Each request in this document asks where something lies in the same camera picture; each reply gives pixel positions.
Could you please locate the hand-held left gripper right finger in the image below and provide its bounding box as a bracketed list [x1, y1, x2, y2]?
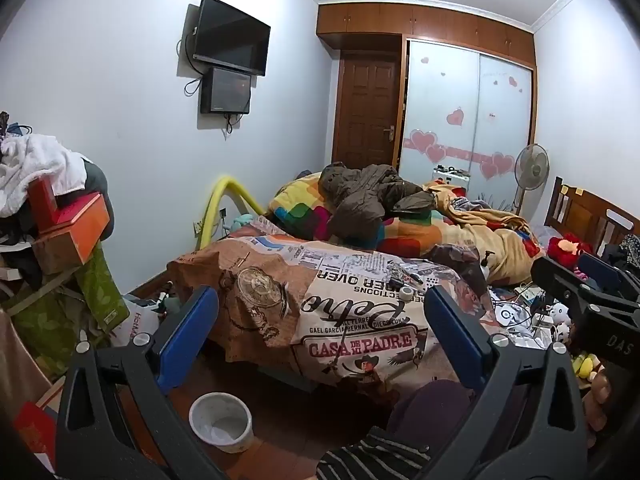
[417, 286, 588, 480]

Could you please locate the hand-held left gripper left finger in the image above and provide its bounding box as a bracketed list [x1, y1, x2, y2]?
[55, 286, 228, 480]

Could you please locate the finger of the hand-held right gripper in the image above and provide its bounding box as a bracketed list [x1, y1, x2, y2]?
[577, 251, 640, 303]
[531, 256, 608, 318]

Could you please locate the white trash bin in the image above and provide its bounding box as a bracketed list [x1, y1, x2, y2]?
[188, 392, 254, 454]

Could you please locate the person's right hand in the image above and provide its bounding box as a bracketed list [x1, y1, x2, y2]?
[584, 366, 618, 448]

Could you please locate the red plush toy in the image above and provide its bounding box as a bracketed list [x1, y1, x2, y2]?
[547, 232, 593, 266]

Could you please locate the yellow plush toy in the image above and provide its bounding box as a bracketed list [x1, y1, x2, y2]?
[572, 352, 603, 383]

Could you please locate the spotted white plush toy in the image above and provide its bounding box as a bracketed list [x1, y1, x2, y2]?
[547, 302, 572, 346]

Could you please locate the white plastic bag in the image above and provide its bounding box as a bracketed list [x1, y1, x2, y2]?
[112, 295, 161, 348]

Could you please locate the brown wooden headboard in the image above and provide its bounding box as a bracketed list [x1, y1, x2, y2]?
[544, 176, 640, 256]

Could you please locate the yellow beige blanket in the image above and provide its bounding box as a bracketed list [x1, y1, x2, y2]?
[425, 180, 543, 286]

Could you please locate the dark plastic bag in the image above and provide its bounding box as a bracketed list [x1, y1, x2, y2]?
[430, 242, 486, 286]

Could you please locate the green leaf print cloth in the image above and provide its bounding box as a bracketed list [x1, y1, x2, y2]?
[10, 242, 131, 376]

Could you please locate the white standing fan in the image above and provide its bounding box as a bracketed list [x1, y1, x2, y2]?
[514, 144, 550, 216]

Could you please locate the printed blanket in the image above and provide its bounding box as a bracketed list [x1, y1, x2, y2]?
[167, 215, 493, 401]

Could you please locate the yellow foam tube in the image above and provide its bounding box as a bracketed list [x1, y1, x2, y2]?
[196, 175, 266, 251]

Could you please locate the orange box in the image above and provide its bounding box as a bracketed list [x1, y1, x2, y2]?
[39, 192, 111, 267]

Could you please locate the person's striped clothing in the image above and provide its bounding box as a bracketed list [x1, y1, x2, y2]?
[316, 427, 431, 480]

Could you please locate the small white cabinet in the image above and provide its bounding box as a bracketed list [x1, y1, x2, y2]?
[432, 165, 471, 187]

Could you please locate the colourful patchwork quilt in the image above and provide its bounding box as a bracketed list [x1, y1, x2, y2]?
[269, 172, 451, 261]

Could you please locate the frosted wardrobe sliding door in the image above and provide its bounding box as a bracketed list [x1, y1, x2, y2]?
[477, 52, 535, 211]
[402, 37, 482, 186]

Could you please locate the pink brown curtain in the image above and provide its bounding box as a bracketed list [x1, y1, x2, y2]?
[0, 305, 56, 411]

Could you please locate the dark grey cushion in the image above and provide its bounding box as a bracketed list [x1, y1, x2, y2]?
[82, 157, 116, 246]

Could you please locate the brown padded jacket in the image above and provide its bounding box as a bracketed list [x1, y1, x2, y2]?
[320, 162, 436, 246]

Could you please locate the red paper bag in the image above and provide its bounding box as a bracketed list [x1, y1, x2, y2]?
[12, 400, 58, 471]

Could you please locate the pile of dark clothes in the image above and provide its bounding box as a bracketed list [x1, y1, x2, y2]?
[0, 210, 46, 286]

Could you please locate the red box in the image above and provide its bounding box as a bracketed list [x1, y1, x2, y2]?
[27, 177, 68, 231]

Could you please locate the sliding wardrobe with hearts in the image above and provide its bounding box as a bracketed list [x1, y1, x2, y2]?
[405, 52, 523, 181]

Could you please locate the white cloth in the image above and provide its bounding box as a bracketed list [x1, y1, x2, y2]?
[0, 132, 88, 218]

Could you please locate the brown wooden door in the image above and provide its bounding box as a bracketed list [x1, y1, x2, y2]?
[332, 50, 403, 171]

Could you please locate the brown overhead cabinet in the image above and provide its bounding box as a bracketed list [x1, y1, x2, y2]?
[316, 2, 537, 68]

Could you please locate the tangle of white cables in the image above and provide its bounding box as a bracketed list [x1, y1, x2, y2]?
[492, 280, 571, 351]

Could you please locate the small black wall monitor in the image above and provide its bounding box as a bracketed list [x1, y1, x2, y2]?
[200, 66, 252, 116]

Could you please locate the black television cable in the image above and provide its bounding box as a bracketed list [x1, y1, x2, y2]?
[176, 35, 203, 97]

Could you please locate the black wall television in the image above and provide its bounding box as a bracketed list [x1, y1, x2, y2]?
[192, 0, 272, 77]

